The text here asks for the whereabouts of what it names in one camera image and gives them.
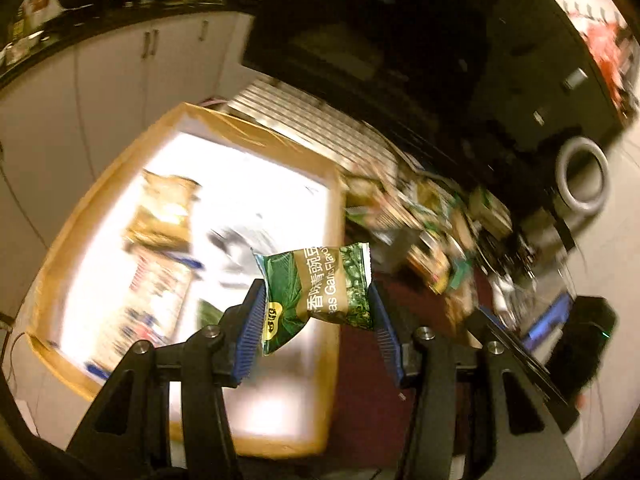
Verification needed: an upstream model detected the brown snack packet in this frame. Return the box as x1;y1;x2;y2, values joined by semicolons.
124;170;202;253

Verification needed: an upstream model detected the pile of assorted snack packets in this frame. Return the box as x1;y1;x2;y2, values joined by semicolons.
345;170;516;313

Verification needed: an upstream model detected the white ring light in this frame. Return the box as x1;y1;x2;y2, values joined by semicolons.
555;136;611;217

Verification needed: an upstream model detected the red printed wall decoration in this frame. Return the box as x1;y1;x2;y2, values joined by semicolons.
565;0;640;117

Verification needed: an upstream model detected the white computer keyboard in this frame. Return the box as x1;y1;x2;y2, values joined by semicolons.
227;77;401;173

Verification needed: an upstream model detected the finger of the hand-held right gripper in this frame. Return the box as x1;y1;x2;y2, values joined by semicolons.
520;292;574;341

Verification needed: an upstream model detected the white kitchen cabinet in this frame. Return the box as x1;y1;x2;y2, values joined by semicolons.
0;10;257;271

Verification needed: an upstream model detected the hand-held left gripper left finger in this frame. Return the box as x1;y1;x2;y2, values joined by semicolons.
67;279;268;480

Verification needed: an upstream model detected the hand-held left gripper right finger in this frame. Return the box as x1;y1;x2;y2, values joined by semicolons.
369;280;583;480

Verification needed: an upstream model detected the cardboard box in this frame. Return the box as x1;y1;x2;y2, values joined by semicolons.
25;102;349;459

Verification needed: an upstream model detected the white blue printed snack packet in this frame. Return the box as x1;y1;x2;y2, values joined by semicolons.
87;250;206;366

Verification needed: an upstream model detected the black monitor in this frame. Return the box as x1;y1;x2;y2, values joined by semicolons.
242;0;628;173

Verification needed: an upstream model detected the green pea snack packet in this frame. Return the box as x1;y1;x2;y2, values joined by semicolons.
251;242;376;357

